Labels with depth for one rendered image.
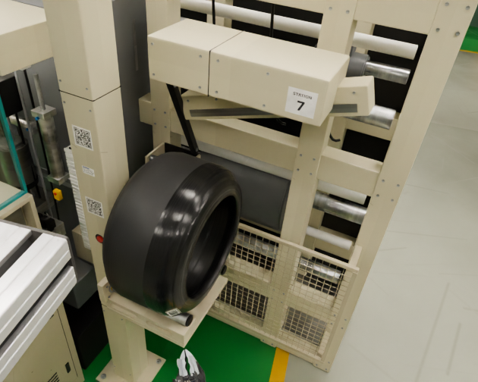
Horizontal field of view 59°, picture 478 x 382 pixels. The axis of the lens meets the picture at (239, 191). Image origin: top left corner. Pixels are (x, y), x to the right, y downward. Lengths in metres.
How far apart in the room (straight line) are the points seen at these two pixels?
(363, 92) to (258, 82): 0.32
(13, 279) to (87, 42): 1.03
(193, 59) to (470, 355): 2.43
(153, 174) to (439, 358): 2.17
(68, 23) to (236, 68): 0.47
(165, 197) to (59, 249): 1.00
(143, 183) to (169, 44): 0.45
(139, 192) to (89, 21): 0.50
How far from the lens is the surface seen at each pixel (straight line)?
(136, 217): 1.30
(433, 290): 3.31
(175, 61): 1.42
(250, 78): 1.30
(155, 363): 2.57
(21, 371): 2.08
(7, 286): 0.28
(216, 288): 1.84
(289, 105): 1.28
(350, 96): 1.37
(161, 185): 1.32
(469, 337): 3.16
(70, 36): 1.29
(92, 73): 1.30
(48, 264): 0.29
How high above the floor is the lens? 2.23
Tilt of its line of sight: 38 degrees down
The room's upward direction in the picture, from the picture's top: 6 degrees clockwise
